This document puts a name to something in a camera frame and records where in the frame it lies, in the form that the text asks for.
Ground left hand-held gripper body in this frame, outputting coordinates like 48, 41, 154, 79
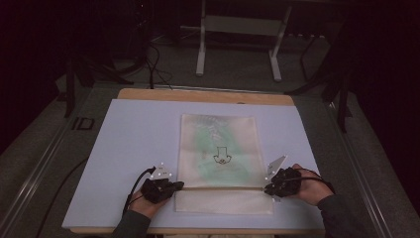
141, 162, 176, 204

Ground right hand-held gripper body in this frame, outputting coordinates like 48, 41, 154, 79
265, 155, 302, 198

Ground clear plastic bag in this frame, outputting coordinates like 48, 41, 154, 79
174, 113, 274, 215

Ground green garment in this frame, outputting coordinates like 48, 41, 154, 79
192, 127, 262, 181

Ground person's left hand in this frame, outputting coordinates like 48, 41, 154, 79
128, 190, 169, 220

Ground person's right hand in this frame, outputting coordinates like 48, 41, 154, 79
291, 163, 335, 206

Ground pale lavender table mat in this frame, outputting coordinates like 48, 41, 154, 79
61, 98, 326, 231

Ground wooden table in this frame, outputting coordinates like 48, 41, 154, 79
70, 87, 326, 236

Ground black tripod stand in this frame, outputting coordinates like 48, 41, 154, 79
63, 46, 135, 119
285, 19, 354, 134

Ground white metal stand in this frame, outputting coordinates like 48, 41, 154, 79
195, 0, 293, 82

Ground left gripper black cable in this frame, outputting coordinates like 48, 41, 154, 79
122, 167, 157, 216

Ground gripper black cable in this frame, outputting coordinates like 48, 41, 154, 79
122, 167, 157, 216
290, 168, 336, 195

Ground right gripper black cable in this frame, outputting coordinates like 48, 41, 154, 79
290, 168, 336, 195

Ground metal floor rail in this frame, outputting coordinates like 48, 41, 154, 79
326, 101, 394, 238
0, 108, 87, 234

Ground black floor cable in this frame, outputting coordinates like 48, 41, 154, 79
35, 157, 90, 238

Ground thin black floor cables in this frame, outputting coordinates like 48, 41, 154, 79
144, 41, 173, 90

